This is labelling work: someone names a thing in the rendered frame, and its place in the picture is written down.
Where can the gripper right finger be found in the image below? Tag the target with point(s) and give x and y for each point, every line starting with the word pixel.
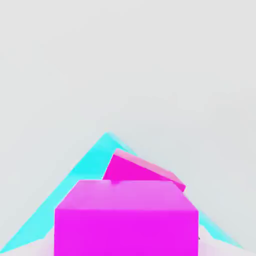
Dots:
pixel 212 248

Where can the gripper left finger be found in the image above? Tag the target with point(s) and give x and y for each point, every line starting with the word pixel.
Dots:
pixel 38 249

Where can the small magenta cube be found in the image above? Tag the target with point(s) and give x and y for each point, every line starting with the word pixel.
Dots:
pixel 126 230

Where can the small pink cube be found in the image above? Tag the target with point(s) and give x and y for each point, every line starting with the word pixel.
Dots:
pixel 128 170

